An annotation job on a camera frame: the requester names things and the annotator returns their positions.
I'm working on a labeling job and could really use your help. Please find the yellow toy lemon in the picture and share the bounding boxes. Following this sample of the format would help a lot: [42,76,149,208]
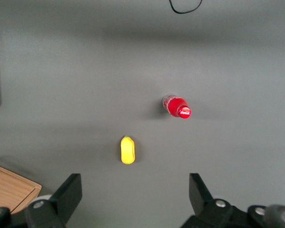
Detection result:
[120,135,137,165]

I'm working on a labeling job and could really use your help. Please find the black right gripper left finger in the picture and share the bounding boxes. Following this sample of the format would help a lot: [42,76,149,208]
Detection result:
[24,173,83,228]

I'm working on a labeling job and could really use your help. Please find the red cola bottle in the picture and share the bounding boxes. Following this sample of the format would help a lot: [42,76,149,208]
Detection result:
[161,94,192,121]

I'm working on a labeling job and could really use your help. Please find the thin black looped cable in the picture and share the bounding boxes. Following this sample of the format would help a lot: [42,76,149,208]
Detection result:
[169,0,203,14]

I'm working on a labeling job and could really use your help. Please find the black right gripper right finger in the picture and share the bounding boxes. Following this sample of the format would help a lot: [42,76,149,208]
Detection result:
[180,172,250,228]

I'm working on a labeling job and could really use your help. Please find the wooden drawer cabinet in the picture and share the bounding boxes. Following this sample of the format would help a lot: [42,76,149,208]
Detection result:
[0,162,42,215]

